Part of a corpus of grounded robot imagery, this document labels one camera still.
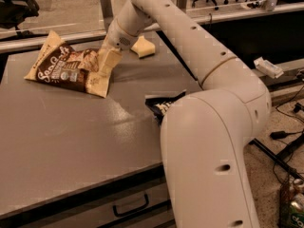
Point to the metal glass bracket left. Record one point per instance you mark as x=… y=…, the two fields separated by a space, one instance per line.
x=107 y=13

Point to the brown chip bag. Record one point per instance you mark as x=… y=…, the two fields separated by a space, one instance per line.
x=59 y=64

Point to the black office chair left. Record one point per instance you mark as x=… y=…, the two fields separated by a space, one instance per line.
x=15 y=12

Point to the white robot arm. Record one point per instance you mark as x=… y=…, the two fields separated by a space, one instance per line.
x=203 y=134

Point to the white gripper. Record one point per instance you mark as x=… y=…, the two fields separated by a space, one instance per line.
x=118 y=39

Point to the basket of drink cans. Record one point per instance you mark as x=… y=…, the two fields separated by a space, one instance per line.
x=291 y=204

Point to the grey metal shelf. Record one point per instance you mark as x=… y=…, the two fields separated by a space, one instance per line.
x=288 y=78

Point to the yellow sponge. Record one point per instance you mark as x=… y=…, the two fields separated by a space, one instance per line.
x=143 y=47

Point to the black stand legs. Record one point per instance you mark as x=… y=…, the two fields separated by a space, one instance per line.
x=280 y=157

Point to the blue chip bag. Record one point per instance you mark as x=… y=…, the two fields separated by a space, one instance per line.
x=160 y=104

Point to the grey drawer with black handle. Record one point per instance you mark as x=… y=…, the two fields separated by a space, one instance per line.
x=144 y=206

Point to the white packet on shelf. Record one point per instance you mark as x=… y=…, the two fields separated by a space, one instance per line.
x=268 y=68

